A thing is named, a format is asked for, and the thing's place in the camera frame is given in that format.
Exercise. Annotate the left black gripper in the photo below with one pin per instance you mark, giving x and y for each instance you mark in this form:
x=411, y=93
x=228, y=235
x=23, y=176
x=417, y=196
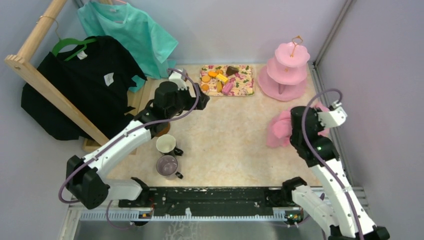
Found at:
x=203, y=99

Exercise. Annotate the pink macaron roll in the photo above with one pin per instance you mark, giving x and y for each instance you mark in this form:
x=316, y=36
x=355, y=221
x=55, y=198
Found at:
x=226, y=90

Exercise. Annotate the chocolate cake slice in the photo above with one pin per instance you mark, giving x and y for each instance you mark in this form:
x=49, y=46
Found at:
x=231, y=70

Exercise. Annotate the floral serving tray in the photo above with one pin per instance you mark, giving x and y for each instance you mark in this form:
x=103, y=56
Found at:
x=243, y=81

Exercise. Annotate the pink cloth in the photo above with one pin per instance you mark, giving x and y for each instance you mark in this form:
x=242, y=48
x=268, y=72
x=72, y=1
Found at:
x=279, y=129

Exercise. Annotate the pink three-tier cake stand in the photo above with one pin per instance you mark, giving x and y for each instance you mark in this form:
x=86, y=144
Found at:
x=284, y=77

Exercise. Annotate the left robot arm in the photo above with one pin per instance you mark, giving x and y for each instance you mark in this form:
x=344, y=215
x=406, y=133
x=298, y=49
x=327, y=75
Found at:
x=86, y=177

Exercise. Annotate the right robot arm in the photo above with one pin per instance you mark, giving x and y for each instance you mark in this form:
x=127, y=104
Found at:
x=343, y=218

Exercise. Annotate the orange round cookie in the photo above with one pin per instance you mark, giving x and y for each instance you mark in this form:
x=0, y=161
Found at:
x=205, y=79
x=205, y=87

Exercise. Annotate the orange pastry piece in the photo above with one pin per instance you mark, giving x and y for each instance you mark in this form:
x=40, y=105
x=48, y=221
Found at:
x=212, y=74

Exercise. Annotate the yellow cake piece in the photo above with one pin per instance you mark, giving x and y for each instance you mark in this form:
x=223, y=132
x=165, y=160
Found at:
x=222, y=78

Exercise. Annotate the white mug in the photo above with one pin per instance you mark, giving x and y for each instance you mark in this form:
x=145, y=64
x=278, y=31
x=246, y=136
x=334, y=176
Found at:
x=167, y=145

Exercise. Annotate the wooden clothes rack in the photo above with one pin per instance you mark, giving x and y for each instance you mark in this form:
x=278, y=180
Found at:
x=21, y=64

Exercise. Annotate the purple mug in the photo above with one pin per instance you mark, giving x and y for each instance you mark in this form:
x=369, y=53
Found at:
x=168, y=167

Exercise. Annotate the teal t-shirt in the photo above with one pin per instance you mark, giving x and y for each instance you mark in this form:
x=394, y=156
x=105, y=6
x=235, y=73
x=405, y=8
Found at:
x=147, y=41

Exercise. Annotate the black t-shirt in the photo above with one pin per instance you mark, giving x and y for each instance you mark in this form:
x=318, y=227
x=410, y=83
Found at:
x=96, y=80

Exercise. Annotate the green clothes hanger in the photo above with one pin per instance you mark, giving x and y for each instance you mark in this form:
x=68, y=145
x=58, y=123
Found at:
x=62, y=43

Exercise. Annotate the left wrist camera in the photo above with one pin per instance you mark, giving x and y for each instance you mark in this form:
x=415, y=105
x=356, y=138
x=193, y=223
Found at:
x=179, y=79

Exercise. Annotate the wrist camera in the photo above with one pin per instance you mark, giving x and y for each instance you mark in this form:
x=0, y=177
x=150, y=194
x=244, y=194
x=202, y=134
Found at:
x=179, y=79
x=335, y=117

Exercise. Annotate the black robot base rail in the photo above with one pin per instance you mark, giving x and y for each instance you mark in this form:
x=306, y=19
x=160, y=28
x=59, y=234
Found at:
x=213, y=202

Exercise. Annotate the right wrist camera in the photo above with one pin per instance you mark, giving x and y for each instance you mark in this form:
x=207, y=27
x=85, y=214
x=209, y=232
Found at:
x=335, y=117

